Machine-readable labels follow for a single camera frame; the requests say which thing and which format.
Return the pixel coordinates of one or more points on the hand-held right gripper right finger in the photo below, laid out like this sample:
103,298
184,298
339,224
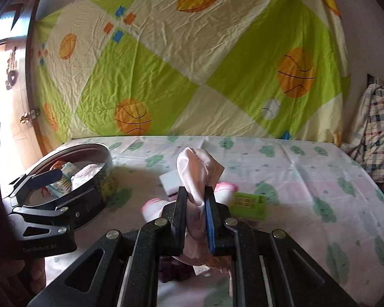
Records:
210,230

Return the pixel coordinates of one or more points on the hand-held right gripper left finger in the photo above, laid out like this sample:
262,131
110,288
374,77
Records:
180,227

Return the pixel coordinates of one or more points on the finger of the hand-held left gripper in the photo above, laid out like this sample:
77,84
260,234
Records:
46,178
70,204

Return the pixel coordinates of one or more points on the red gold embroidered pouch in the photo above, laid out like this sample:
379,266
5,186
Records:
55,165

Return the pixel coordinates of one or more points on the white printed cloth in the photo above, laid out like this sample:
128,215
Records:
65,169

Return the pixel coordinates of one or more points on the white cloth with pink trim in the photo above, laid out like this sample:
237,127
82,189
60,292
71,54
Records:
153,209

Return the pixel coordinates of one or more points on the pink fuzzy sock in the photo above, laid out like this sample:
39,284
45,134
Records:
86,174

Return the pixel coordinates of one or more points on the dark maroon fuzzy cloth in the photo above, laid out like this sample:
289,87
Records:
176,270

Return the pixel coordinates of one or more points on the green tissue pack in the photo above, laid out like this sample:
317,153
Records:
246,204

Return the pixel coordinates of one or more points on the round dark metal tin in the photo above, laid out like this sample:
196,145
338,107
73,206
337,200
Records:
108,182

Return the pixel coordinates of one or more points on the white sponge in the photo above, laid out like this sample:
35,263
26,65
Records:
169,182

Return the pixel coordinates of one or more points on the pink satin cloth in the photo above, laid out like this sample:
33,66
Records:
195,172

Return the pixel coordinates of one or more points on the person's left hand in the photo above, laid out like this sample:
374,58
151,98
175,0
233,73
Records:
28,271

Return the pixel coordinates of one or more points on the wooden door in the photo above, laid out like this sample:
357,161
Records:
16,108

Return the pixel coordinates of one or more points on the cloud print tablecloth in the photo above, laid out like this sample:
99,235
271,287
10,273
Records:
307,198

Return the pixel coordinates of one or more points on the gold door ornament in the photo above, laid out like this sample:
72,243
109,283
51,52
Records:
12,70

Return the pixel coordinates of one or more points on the green cream printed sheet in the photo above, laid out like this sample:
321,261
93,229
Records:
195,70

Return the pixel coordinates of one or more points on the plaid cloth bag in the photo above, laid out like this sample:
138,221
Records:
377,128

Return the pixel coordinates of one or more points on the dark wall fixture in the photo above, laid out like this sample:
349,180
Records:
374,80

